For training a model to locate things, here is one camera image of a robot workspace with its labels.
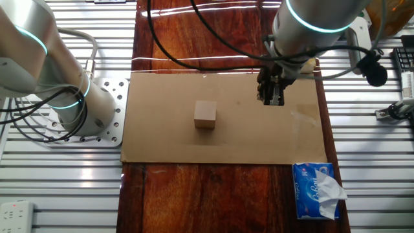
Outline brown cardboard sheet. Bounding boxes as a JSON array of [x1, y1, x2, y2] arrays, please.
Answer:
[[120, 71, 328, 165]]

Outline white power strip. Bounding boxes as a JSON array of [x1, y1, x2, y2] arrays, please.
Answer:
[[0, 200, 35, 233]]

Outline silver camera on bracket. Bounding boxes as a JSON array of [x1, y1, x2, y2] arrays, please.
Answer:
[[375, 98, 414, 121]]

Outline light wooden block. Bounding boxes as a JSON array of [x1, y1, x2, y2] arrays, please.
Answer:
[[193, 100, 217, 130]]

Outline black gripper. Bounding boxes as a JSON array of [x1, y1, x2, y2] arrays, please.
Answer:
[[256, 63, 297, 107]]

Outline dark red wooden board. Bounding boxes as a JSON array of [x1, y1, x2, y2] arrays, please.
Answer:
[[116, 0, 352, 233]]

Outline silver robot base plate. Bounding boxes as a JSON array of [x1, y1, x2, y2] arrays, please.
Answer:
[[43, 77, 129, 149]]

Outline brown cardboard box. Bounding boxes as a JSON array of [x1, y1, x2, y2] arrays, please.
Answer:
[[365, 0, 414, 40]]

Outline gold tissue pack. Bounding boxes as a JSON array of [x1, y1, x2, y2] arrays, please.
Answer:
[[300, 58, 317, 74]]

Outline blue tissue pack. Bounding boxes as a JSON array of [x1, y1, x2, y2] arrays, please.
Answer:
[[292, 161, 349, 221]]

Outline black keyboard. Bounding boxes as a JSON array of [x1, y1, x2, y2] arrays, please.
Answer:
[[393, 47, 414, 74]]

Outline black cable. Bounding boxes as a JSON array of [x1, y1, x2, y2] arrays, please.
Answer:
[[189, 0, 388, 87], [0, 0, 269, 143]]

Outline thick grey cable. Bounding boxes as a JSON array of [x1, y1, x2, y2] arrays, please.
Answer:
[[56, 27, 98, 80]]

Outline silver camera with vents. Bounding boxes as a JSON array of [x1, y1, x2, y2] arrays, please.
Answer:
[[400, 71, 414, 100]]

